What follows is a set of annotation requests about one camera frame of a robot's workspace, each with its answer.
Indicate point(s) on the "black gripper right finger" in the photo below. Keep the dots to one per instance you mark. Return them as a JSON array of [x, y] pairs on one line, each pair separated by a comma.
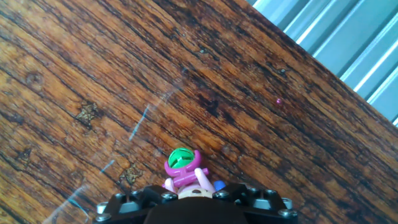
[[264, 202]]

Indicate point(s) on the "wood grain mat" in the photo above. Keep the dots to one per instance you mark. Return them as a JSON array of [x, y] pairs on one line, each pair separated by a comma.
[[155, 77]]

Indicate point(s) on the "pink toy figure green ball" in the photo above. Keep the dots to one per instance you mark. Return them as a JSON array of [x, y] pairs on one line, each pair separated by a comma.
[[182, 158]]

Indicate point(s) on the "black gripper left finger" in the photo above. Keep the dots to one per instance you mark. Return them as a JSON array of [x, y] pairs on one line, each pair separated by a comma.
[[127, 203]]

